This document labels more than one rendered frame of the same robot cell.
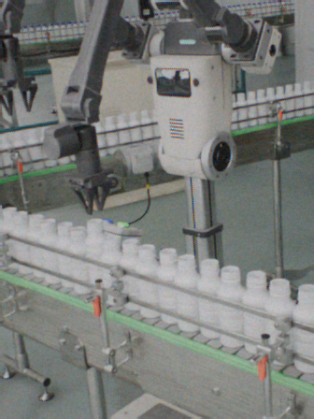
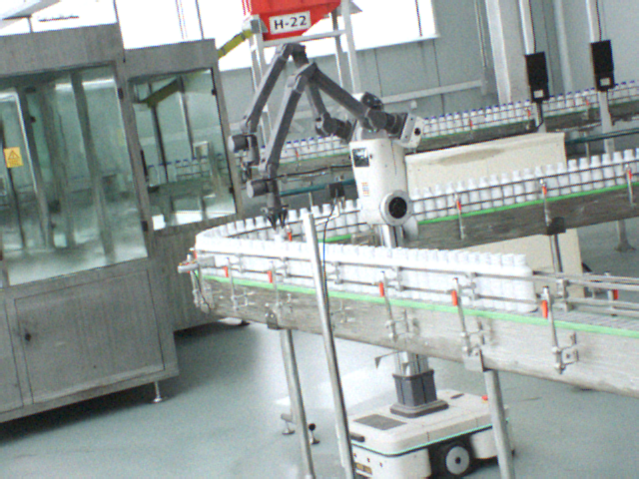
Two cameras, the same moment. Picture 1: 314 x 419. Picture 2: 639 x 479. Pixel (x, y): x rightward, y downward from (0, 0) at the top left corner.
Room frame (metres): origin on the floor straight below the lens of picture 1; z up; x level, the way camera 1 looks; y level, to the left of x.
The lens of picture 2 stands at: (-3.40, -1.85, 1.72)
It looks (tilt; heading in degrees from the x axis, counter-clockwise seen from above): 6 degrees down; 22
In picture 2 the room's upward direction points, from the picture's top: 9 degrees counter-clockwise
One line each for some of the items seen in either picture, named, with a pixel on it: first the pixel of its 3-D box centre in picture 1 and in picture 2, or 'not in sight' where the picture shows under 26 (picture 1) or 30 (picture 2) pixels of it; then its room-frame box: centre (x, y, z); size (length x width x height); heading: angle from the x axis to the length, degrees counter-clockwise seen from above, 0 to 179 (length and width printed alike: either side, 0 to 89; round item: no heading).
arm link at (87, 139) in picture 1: (82, 138); (270, 187); (1.55, 0.23, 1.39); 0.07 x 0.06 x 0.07; 138
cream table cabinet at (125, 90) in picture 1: (131, 124); (486, 228); (5.90, 0.44, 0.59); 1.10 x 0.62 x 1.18; 119
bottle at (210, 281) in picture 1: (212, 298); not in sight; (1.31, -0.03, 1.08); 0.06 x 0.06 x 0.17
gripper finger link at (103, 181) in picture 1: (93, 193); (278, 218); (1.56, 0.22, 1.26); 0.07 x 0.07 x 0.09; 47
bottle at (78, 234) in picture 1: (82, 260); (276, 260); (1.59, 0.27, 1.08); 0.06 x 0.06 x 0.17
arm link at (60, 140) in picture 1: (69, 128); (261, 181); (1.52, 0.25, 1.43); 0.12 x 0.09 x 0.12; 138
